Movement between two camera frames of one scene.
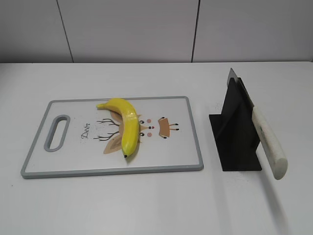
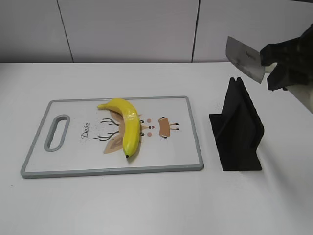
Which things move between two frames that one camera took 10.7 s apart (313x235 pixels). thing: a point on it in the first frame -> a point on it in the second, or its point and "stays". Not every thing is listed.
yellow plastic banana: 130,123 stays
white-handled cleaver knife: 272,151 -> 246,58
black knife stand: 234,132 stays
